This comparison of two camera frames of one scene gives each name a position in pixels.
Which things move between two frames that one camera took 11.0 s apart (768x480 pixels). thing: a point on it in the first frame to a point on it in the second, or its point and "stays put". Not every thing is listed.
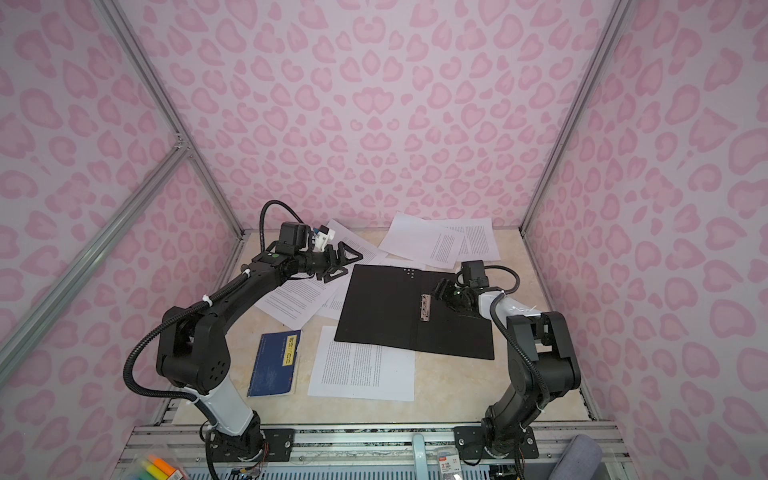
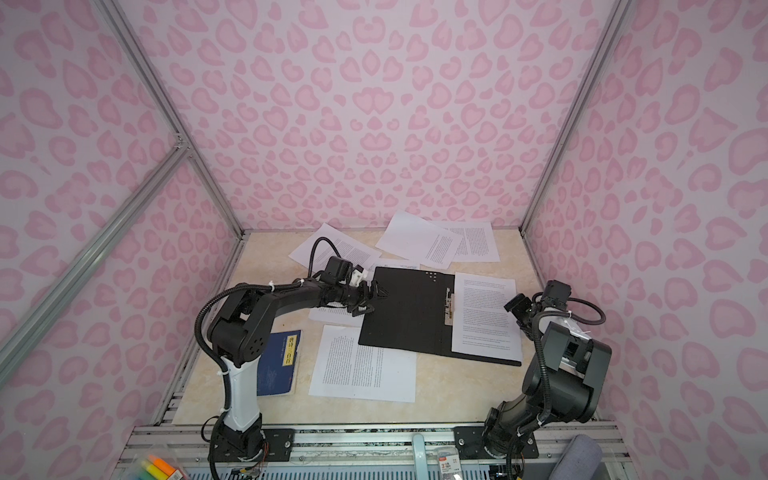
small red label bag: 449,461 stays put
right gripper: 444,291 to 519,305
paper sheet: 423,239 stays put
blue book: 274,370 stays put
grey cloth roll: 581,460 stays put
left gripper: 341,255 to 362,301
